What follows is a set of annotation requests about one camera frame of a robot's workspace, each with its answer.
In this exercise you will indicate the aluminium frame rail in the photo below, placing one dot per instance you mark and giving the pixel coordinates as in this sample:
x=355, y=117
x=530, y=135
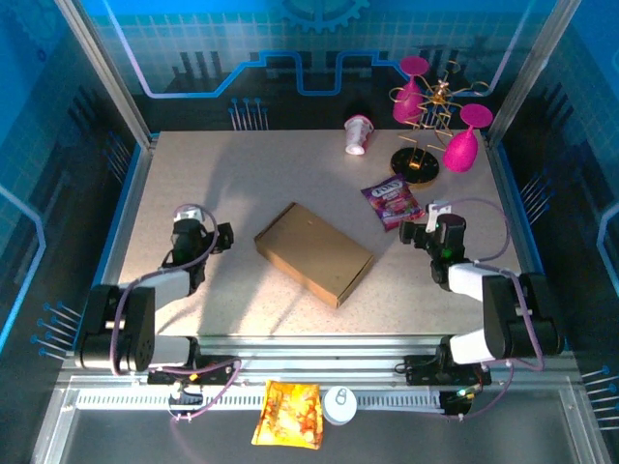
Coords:
x=314, y=362

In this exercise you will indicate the brown cardboard box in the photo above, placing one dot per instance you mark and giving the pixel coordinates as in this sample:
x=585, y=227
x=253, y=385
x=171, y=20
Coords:
x=314, y=253

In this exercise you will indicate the purple candy bag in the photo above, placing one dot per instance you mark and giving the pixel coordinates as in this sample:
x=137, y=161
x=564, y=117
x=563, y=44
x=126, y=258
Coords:
x=389, y=200

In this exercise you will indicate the black controller board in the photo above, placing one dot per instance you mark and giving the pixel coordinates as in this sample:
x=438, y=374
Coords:
x=457, y=403

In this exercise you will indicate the yellow snack bag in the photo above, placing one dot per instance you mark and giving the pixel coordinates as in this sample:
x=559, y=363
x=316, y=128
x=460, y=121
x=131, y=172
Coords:
x=290, y=415

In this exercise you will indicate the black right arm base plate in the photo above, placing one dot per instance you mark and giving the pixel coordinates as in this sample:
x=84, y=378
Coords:
x=421, y=369

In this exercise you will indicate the white cup with pink lid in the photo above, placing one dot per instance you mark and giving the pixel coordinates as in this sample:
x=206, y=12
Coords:
x=358, y=135

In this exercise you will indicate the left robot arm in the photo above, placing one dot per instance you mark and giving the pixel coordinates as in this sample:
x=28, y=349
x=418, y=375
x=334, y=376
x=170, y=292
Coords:
x=135, y=328

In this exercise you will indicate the pink wine glass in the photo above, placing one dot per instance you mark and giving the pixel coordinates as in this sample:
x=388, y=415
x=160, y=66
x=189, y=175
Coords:
x=462, y=145
x=408, y=99

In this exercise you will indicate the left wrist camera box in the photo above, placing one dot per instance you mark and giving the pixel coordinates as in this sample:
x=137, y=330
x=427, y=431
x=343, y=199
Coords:
x=187, y=213

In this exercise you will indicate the white pull-tab can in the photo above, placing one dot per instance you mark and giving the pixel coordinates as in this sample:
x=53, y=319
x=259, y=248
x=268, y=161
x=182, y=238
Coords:
x=340, y=405

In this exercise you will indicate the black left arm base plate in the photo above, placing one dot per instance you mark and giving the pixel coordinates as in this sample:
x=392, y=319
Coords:
x=217, y=371

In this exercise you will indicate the aluminium frame post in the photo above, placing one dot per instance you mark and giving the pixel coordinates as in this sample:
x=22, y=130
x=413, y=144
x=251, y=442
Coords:
x=529, y=72
x=104, y=72

